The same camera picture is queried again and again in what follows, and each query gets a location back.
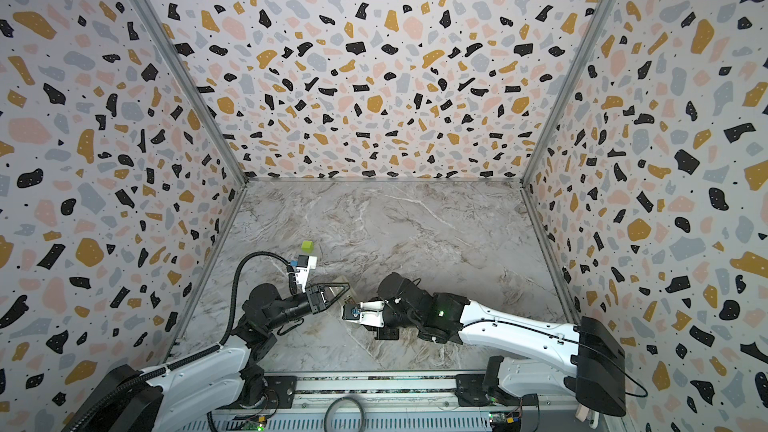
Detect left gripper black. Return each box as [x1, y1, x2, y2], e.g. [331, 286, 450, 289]
[263, 284, 347, 334]

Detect white remote control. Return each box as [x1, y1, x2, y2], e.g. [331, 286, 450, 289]
[338, 283, 361, 307]

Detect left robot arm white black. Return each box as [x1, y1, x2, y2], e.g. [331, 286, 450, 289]
[64, 260, 350, 431]

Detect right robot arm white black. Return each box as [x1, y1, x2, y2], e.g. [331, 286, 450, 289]
[358, 273, 639, 417]

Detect green cube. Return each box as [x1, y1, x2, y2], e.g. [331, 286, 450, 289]
[301, 240, 314, 254]

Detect white plastic clip device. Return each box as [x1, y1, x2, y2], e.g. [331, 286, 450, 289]
[575, 406, 600, 429]

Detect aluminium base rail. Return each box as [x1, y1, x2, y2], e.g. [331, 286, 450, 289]
[199, 371, 607, 431]

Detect black cable loop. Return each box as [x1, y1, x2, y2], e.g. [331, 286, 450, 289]
[323, 394, 367, 432]

